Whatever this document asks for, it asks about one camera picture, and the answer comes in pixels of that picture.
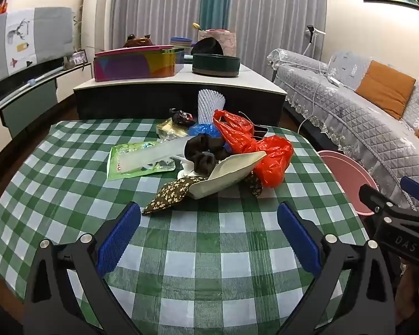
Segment teal curtain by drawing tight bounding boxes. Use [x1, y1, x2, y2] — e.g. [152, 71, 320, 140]
[199, 0, 233, 32]

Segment black elastic band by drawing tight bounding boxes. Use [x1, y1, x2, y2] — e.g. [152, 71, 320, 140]
[184, 135, 232, 179]

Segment dark green round container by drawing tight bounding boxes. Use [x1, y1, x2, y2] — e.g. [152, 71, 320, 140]
[192, 53, 241, 78]

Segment cream paper bag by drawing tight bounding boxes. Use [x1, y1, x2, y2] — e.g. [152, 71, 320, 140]
[188, 150, 267, 200]

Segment pink plastic bin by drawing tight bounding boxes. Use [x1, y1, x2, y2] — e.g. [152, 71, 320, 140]
[316, 150, 378, 216]

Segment black and red wrapper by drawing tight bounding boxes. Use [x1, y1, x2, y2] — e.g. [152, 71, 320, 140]
[169, 108, 196, 126]

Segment green wet wipes packet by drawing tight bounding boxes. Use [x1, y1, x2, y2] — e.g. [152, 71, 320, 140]
[106, 140, 178, 182]

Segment pink woven basket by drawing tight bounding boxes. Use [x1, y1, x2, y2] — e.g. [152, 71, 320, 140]
[197, 28, 237, 57]

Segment white-topped coffee table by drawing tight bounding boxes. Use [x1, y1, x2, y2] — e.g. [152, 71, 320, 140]
[73, 61, 289, 128]

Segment grey quilted sofa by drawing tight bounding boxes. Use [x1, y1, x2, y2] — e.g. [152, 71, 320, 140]
[267, 48, 419, 214]

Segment stack of coloured bowls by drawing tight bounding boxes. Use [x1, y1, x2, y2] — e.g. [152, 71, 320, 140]
[170, 36, 193, 50]

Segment colourful tin box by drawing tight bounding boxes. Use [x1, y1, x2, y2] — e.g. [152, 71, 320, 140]
[93, 45, 185, 83]

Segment grey deer-print television cover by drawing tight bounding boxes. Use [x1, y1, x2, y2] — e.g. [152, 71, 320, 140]
[0, 6, 74, 92]

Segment person's right hand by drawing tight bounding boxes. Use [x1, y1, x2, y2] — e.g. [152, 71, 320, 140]
[394, 261, 419, 327]

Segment brown floral cloth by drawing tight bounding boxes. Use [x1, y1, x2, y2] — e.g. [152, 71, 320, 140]
[141, 173, 263, 216]

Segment small photo frame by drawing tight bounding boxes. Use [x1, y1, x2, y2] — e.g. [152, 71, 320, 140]
[69, 49, 89, 66]

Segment grey curtain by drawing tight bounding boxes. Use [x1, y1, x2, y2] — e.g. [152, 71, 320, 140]
[227, 0, 329, 78]
[109, 0, 205, 48]

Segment white cable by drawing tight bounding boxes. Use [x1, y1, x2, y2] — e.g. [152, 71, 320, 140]
[297, 61, 341, 134]

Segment green checkered tablecloth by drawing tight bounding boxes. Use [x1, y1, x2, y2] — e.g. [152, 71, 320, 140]
[0, 119, 371, 335]

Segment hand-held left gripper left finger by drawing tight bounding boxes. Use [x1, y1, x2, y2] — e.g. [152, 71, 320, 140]
[23, 200, 142, 335]

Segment red plastic bag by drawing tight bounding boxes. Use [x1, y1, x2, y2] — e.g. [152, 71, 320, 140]
[213, 109, 295, 188]

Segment yellow tissue pack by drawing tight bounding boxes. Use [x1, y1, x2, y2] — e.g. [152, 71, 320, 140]
[156, 119, 191, 140]

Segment white foam net sleeve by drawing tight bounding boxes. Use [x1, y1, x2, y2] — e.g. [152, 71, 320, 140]
[197, 89, 227, 127]

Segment blue plastic bag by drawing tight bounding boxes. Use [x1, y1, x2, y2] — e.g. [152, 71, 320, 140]
[188, 122, 232, 151]

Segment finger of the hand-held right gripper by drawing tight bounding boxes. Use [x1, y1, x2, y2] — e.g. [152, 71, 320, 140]
[400, 176, 419, 214]
[358, 182, 399, 217]

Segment television cabinet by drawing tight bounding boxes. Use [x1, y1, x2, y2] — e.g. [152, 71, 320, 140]
[0, 62, 93, 140]

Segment white standing air conditioner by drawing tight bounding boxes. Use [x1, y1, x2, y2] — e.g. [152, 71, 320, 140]
[83, 0, 113, 51]

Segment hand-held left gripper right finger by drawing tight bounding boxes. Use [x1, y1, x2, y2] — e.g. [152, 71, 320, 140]
[277, 200, 397, 335]

